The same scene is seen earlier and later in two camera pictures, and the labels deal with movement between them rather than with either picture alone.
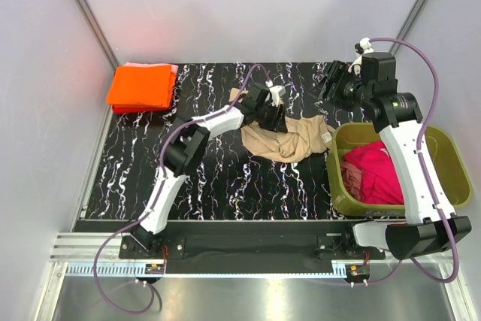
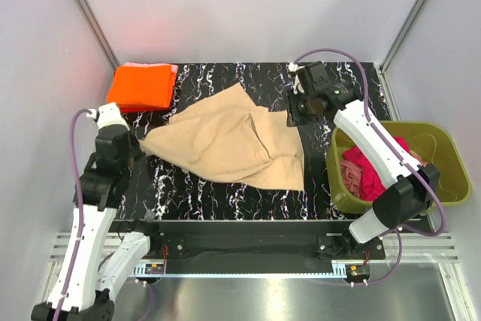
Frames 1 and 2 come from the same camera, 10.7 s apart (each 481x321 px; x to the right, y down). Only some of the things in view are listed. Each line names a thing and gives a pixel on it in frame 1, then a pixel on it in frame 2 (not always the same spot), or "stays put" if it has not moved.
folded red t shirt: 122,109 stays put
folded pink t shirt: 174,68 stays put
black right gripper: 334,80 → 294,109
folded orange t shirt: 141,86 stays put
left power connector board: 154,268 stays put
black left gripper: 274,119 → 128,146
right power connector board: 358,271 stays put
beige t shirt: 305,138 → 228,136
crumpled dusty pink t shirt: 353,177 stays put
